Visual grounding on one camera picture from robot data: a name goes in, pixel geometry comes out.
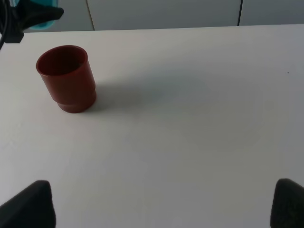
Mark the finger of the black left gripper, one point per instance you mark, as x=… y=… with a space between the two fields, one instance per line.
x=36 y=14

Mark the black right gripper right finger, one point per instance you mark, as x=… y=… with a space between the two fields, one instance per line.
x=288 y=205

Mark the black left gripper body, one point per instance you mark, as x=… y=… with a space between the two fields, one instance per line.
x=10 y=20

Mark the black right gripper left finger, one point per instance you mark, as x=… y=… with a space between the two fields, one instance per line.
x=31 y=208

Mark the teal translucent plastic cup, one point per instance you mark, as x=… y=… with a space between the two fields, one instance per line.
x=45 y=25

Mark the red plastic cup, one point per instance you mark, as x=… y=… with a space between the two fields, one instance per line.
x=68 y=77

